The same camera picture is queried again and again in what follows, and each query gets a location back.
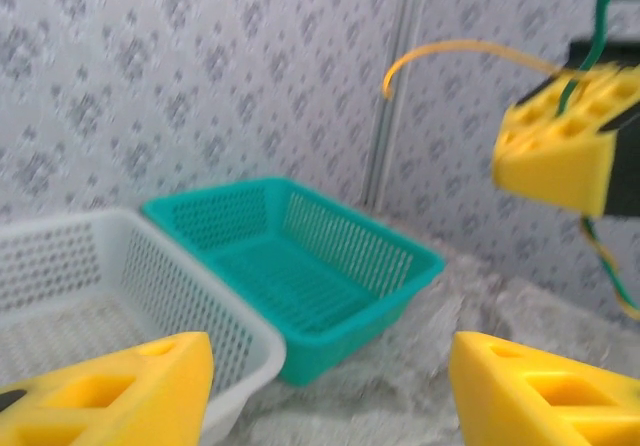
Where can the aluminium corner post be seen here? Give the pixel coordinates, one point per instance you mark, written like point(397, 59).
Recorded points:
point(403, 41)

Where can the white plastic mesh basket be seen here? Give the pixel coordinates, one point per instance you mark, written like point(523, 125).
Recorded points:
point(165, 276)

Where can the teal plastic mesh basket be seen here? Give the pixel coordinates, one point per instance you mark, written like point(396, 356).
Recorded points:
point(300, 286)

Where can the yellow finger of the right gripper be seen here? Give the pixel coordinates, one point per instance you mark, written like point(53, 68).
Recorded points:
point(550, 171)
point(600, 86)

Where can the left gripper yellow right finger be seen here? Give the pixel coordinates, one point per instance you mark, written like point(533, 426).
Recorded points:
point(540, 401)

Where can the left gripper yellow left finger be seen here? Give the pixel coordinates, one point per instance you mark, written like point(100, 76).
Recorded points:
point(125, 396)

